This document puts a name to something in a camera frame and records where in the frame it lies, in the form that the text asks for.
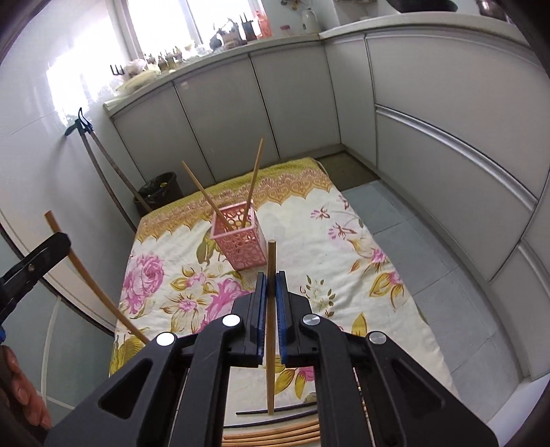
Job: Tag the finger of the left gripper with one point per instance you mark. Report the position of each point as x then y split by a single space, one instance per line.
21 278

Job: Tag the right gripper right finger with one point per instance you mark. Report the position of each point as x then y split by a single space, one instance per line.
369 391

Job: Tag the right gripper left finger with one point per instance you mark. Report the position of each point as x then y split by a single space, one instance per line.
173 392

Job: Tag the wooden chopstick longest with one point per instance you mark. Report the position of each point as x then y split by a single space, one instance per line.
292 429

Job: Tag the wooden chopstick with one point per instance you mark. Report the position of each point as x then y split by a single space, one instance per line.
295 438
92 275
271 325

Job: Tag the person's left hand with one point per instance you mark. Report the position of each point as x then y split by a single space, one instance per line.
34 408

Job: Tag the floral tablecloth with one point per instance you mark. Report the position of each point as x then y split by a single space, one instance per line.
178 280

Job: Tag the pink perforated utensil holder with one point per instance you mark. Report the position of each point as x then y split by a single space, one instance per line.
243 246

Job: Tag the black trash bin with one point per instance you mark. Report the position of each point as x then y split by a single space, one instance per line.
161 191

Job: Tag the white kettle on counter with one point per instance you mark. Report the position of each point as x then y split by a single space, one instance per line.
310 22

